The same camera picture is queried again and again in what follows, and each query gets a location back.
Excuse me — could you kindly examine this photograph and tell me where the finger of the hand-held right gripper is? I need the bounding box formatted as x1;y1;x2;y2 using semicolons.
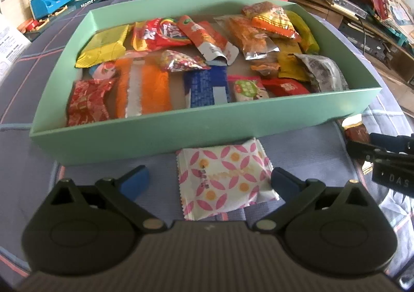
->
346;141;392;166
369;132;414;153

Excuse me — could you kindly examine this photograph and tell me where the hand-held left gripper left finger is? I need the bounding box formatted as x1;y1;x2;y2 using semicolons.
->
48;165;165;231

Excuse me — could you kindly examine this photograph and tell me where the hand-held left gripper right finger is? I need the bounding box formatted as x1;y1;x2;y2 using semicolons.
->
254;167;372;233

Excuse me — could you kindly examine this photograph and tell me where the dark brown candy wrapper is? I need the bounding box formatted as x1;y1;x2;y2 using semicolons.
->
343;116;371;144

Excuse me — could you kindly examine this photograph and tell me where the green cardboard box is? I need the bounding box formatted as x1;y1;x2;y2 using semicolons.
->
30;0;382;166

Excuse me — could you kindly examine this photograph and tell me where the white pink patterned packet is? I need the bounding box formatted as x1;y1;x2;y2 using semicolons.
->
176;137;280;221

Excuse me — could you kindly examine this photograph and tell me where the silver grey snack packet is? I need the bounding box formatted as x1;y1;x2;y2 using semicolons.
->
294;54;350;94

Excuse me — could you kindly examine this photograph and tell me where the red gold patterned packet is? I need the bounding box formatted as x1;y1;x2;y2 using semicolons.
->
66;78;115;127

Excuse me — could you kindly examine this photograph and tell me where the orange snack packet silver seam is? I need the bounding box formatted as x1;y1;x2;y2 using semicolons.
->
114;57;173;118

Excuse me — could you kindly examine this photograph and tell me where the small red packet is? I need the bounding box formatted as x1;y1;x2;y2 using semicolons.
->
261;78;310;98

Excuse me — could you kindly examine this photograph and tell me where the pink green-label packet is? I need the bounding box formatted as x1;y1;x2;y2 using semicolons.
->
227;76;270;102

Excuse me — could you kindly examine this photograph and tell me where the pink peach candy packet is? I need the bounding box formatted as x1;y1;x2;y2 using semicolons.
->
87;61;119;81

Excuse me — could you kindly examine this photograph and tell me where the blue snack packet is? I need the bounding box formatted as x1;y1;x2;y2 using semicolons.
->
183;65;232;108

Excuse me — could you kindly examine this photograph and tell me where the small orange snack packet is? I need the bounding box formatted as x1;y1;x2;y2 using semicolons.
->
250;61;280;77

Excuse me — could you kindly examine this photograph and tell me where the mustard yellow snack packet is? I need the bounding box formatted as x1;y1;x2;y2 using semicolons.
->
276;38;311;82

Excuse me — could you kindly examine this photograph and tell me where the silver colourful dotted packet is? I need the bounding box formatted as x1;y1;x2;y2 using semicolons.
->
161;49;211;73

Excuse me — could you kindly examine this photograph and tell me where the clear orange-brown snack packet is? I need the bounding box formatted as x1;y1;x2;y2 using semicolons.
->
213;15;280;61

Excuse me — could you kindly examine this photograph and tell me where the red rainbow candy packet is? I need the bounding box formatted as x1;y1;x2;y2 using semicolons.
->
131;18;193;51

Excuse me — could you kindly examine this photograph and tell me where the orange white snack packet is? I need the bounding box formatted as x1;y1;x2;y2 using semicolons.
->
176;15;240;66

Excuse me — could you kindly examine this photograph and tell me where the orange patterned snack packet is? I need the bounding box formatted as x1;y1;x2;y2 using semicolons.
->
242;2;302;43

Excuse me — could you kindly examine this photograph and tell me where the pink toy package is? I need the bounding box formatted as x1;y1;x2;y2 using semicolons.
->
372;0;414;47

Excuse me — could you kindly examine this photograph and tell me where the purple plaid blanket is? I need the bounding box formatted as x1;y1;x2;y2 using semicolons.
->
0;0;414;286

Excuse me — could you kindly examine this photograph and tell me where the white instruction sheet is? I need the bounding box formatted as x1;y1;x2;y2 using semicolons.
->
0;16;31;71

